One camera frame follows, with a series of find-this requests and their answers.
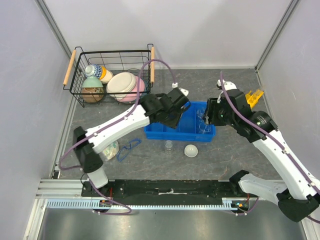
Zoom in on cream white plate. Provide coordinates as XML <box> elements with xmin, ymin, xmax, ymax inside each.
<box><xmin>106</xmin><ymin>72</ymin><xmax>136</xmax><ymax>101</ymax></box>

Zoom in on pink plate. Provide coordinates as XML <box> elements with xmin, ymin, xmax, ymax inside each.
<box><xmin>118</xmin><ymin>76</ymin><xmax>145</xmax><ymax>103</ymax></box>

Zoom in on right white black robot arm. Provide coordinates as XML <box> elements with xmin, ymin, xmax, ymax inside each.
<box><xmin>203</xmin><ymin>89</ymin><xmax>320</xmax><ymax>223</ymax></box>

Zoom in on small glass reagent bottle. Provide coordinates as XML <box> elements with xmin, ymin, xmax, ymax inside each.
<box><xmin>102</xmin><ymin>140</ymin><xmax>119</xmax><ymax>162</ymax></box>

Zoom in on brown ceramic bowl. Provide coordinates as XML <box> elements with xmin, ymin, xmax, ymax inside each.
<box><xmin>81</xmin><ymin>87</ymin><xmax>104</xmax><ymax>103</ymax></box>

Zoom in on small clear glass dish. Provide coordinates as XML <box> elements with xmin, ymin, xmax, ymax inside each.
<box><xmin>164</xmin><ymin>140</ymin><xmax>174</xmax><ymax>154</ymax></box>

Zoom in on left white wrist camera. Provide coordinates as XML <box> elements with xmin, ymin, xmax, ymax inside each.
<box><xmin>178</xmin><ymin>87</ymin><xmax>189</xmax><ymax>97</ymax></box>

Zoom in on yellow white bowl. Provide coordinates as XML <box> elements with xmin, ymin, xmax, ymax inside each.
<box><xmin>99</xmin><ymin>66</ymin><xmax>114</xmax><ymax>84</ymax></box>

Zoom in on clear glass funnel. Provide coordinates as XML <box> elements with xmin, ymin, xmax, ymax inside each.
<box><xmin>196</xmin><ymin>107</ymin><xmax>206</xmax><ymax>121</ymax></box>

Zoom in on blue white patterned bowl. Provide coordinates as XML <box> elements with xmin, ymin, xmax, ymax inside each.
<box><xmin>85</xmin><ymin>64</ymin><xmax>103</xmax><ymax>79</ymax></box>

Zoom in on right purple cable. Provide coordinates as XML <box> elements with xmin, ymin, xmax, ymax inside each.
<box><xmin>219</xmin><ymin>71</ymin><xmax>320</xmax><ymax>196</ymax></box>

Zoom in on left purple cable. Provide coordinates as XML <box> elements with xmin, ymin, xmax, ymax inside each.
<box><xmin>58</xmin><ymin>58</ymin><xmax>179</xmax><ymax>172</ymax></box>

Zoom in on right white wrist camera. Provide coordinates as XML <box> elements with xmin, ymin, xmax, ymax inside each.
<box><xmin>217</xmin><ymin>79</ymin><xmax>237</xmax><ymax>104</ymax></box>

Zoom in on black wire dish basket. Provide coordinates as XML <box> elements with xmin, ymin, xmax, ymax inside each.
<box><xmin>63</xmin><ymin>43</ymin><xmax>155</xmax><ymax>106</ymax></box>

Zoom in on blue plastic divided bin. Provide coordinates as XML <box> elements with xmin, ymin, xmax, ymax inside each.
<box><xmin>144</xmin><ymin>101</ymin><xmax>216</xmax><ymax>143</ymax></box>

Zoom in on purple cable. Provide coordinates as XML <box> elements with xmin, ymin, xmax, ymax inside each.
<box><xmin>58</xmin><ymin>58</ymin><xmax>179</xmax><ymax>172</ymax></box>
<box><xmin>219</xmin><ymin>71</ymin><xmax>320</xmax><ymax>196</ymax></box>

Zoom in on yellow test tube rack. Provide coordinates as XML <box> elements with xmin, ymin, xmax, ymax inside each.
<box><xmin>245</xmin><ymin>89</ymin><xmax>264</xmax><ymax>109</ymax></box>

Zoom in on mint green bowl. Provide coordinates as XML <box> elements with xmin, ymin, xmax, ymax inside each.
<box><xmin>82</xmin><ymin>76</ymin><xmax>103</xmax><ymax>88</ymax></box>

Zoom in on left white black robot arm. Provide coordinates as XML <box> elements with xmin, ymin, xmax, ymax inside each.
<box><xmin>73</xmin><ymin>87</ymin><xmax>191</xmax><ymax>197</ymax></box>

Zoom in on clear glass beaker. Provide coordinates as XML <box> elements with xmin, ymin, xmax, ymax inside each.
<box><xmin>198</xmin><ymin>121</ymin><xmax>212</xmax><ymax>134</ymax></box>

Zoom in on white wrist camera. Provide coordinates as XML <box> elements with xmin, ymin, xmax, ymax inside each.
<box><xmin>217</xmin><ymin>79</ymin><xmax>237</xmax><ymax>104</ymax></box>
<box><xmin>178</xmin><ymin>87</ymin><xmax>189</xmax><ymax>97</ymax></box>

